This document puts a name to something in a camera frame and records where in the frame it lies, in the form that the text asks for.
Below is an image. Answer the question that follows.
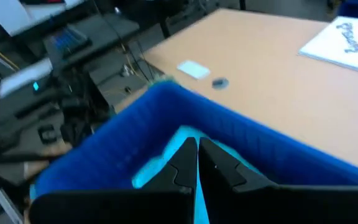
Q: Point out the grey desk cable grommet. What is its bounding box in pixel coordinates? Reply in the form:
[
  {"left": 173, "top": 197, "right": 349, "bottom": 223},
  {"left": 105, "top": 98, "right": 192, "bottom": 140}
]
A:
[{"left": 211, "top": 77, "right": 230, "bottom": 91}]

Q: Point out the black aluminium table frame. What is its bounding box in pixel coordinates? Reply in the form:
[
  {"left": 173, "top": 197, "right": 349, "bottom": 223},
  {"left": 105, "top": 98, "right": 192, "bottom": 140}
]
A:
[{"left": 0, "top": 185, "right": 24, "bottom": 224}]

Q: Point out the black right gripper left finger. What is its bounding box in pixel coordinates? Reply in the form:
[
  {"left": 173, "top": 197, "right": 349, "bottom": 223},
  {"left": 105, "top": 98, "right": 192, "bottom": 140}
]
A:
[{"left": 29, "top": 136, "right": 198, "bottom": 224}]

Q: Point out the blue plastic bin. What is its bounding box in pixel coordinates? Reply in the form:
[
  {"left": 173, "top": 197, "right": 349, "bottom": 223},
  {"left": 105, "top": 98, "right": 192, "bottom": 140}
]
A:
[{"left": 29, "top": 80, "right": 358, "bottom": 200}]

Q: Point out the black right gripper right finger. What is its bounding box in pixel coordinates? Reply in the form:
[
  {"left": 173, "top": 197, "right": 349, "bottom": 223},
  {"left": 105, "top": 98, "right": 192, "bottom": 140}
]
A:
[{"left": 198, "top": 137, "right": 358, "bottom": 224}]

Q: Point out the white phone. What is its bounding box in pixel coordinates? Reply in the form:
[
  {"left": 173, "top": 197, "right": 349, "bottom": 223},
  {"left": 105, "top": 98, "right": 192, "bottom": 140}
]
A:
[{"left": 177, "top": 59, "right": 212, "bottom": 81}]

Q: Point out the turquoise shirt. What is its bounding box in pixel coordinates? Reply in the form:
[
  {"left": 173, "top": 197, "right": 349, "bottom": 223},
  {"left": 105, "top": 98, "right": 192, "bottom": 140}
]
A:
[{"left": 131, "top": 125, "right": 260, "bottom": 224}]

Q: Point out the grey side desk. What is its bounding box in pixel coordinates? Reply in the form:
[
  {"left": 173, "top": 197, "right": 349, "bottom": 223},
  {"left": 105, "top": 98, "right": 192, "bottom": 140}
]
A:
[{"left": 0, "top": 12, "right": 141, "bottom": 103}]

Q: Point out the black keyboard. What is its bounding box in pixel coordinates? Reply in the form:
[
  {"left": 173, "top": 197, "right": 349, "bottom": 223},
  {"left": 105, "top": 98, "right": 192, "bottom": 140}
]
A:
[{"left": 44, "top": 24, "right": 91, "bottom": 60}]

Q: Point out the white sheet blue writing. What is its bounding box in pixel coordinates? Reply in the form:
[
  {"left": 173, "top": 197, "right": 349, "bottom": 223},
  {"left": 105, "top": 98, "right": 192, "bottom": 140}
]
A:
[{"left": 298, "top": 15, "right": 358, "bottom": 77}]

